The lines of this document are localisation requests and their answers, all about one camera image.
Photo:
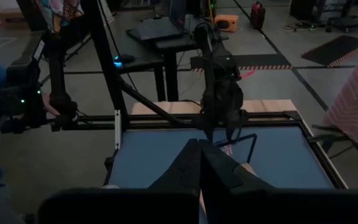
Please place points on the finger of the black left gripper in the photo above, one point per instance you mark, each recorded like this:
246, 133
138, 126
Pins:
209, 135
229, 133

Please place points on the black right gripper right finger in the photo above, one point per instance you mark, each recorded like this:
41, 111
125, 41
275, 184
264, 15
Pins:
219, 174

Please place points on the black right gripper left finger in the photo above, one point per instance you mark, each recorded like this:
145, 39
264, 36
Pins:
185, 171

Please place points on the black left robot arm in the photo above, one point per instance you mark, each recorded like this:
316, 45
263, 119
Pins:
216, 62

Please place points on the red tape tag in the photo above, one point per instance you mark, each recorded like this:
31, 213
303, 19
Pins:
247, 74

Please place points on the black mat hazard-striped edge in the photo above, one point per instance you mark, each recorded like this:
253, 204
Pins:
259, 60
334, 49

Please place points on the black laptop desk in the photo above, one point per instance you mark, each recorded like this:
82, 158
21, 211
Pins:
172, 46

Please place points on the orange box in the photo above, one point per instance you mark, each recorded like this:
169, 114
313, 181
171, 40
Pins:
226, 22

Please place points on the red black canister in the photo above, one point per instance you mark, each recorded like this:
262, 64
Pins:
257, 15

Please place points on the open black laptop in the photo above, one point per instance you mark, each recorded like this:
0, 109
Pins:
157, 28

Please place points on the black lit computer mouse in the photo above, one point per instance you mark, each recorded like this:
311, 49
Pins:
124, 59

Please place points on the pink chevron cloth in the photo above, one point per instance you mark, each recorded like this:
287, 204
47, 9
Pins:
356, 102

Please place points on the person's hand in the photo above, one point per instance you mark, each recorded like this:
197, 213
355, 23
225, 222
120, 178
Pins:
51, 107

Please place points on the colourful patchwork cloth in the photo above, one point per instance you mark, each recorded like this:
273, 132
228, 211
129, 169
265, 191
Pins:
61, 12

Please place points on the black cloth panel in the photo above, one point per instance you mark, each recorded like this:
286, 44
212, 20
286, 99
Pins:
26, 12

